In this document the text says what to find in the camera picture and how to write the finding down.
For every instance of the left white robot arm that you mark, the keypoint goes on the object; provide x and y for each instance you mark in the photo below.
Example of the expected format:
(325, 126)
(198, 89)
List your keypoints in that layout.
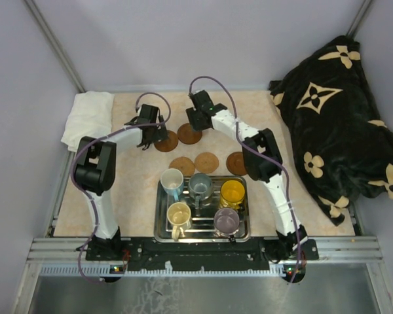
(94, 167)

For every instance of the black floral blanket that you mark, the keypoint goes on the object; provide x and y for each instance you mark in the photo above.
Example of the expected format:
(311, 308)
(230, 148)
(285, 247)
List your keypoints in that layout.
(341, 147)

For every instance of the woven rattan coaster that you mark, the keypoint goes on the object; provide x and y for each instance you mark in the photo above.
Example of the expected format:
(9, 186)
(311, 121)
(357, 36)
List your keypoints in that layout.
(183, 164)
(206, 162)

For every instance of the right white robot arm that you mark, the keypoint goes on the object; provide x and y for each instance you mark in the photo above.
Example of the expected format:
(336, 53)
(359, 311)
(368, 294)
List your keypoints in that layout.
(262, 161)

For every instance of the aluminium frame rail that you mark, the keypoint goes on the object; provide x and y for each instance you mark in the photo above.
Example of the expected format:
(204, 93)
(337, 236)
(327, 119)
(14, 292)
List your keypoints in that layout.
(62, 256)

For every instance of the brown wooden coaster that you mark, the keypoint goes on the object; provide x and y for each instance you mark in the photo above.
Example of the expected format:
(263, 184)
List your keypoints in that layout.
(235, 164)
(187, 135)
(168, 144)

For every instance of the grey metal mug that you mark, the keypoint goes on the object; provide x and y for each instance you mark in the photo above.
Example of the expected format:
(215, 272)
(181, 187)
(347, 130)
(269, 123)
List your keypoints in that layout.
(200, 188)

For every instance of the yellow glass mug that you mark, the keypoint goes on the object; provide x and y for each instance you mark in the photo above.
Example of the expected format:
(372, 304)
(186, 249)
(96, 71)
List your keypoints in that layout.
(232, 194)

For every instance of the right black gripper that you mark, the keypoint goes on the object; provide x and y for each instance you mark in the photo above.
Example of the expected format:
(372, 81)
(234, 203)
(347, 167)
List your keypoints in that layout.
(191, 114)

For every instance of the metal tray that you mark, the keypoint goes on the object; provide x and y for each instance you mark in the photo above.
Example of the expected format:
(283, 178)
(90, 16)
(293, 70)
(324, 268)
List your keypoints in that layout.
(202, 228)

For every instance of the cream mug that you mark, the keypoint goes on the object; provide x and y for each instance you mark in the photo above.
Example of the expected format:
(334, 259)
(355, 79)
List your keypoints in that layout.
(179, 216)

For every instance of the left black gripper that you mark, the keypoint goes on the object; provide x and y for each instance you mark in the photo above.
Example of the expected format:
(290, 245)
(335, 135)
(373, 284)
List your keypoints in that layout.
(160, 134)

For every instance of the white folded cloth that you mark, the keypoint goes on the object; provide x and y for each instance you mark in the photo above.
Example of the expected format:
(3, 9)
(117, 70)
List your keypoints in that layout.
(91, 115)

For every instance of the white and blue mug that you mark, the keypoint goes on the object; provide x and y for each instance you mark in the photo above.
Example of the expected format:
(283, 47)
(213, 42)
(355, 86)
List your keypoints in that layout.
(172, 181)

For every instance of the purple mug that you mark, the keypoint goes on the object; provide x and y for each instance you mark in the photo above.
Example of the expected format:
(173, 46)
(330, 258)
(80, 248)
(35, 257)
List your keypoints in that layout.
(226, 223)

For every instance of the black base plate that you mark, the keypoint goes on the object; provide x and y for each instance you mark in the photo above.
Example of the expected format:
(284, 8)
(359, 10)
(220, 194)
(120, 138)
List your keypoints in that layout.
(136, 248)

